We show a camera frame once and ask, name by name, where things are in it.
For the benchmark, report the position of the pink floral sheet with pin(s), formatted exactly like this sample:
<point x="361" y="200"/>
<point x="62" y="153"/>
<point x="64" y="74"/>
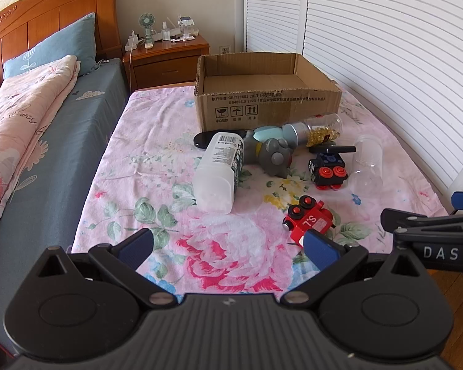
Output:
<point x="158" y="131"/>

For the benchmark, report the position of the pink floral quilt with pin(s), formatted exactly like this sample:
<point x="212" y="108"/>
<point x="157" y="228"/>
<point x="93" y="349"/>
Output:
<point x="19" y="115"/>

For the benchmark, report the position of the small green desk fan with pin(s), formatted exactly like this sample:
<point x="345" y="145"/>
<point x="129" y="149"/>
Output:
<point x="146" y="21"/>

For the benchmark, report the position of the wooden headboard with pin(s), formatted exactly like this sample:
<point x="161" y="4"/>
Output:
<point x="42" y="19"/>

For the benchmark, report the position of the clear bottle of yellow capsules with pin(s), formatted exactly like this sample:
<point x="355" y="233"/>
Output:
<point x="324" y="129"/>

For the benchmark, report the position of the grey monster toy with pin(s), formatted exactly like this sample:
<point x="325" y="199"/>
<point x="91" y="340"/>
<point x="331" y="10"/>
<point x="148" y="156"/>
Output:
<point x="272" y="155"/>

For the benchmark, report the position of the clear spray bottle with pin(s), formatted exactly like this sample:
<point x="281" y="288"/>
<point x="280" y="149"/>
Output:
<point x="165" y="31"/>

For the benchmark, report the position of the red toy train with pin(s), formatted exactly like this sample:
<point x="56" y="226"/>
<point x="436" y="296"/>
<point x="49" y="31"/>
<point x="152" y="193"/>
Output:
<point x="304" y="219"/>

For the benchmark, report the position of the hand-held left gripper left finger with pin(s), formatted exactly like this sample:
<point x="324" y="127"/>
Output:
<point x="137" y="247"/>

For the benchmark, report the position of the brown cardboard box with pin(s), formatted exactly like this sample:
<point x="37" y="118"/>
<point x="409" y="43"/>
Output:
<point x="254" y="100"/>

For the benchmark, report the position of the blue sheeted bed mattress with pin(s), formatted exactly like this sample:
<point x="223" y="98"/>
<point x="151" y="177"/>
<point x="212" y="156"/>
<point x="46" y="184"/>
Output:
<point x="73" y="142"/>

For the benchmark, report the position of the wooden nightstand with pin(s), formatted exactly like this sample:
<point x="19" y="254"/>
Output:
<point x="166" y="69"/>

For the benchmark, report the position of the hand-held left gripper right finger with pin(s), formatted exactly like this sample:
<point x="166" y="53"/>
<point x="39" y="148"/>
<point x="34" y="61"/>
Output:
<point x="319" y="249"/>

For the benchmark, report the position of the light blue round object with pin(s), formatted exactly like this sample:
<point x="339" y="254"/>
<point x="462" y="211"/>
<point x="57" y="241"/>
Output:
<point x="264" y="134"/>

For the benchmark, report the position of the white plastic bottle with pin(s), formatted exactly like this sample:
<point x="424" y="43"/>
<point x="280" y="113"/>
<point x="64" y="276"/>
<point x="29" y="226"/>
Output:
<point x="216" y="169"/>

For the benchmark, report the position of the clear plastic cup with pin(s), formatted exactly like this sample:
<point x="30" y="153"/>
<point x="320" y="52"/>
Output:
<point x="366" y="162"/>

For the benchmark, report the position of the white wall outlet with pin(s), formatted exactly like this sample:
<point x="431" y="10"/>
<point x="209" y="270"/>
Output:
<point x="226" y="49"/>

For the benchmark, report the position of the black flat power bank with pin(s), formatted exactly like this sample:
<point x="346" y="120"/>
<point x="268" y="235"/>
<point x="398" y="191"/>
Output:
<point x="332" y="149"/>

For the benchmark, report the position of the white holder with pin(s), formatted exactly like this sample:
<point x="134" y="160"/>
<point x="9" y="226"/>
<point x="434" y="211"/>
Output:
<point x="171" y="35"/>

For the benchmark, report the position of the white louvered door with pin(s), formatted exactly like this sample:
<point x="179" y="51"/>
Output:
<point x="401" y="65"/>
<point x="274" y="11"/>

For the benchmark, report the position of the clear phone stand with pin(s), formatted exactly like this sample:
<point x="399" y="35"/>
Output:
<point x="187" y="27"/>

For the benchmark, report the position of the white power strip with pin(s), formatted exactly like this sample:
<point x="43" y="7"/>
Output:
<point x="131" y="42"/>

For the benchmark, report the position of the blue flower print pillow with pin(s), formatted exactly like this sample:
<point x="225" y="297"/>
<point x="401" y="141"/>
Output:
<point x="61" y="42"/>

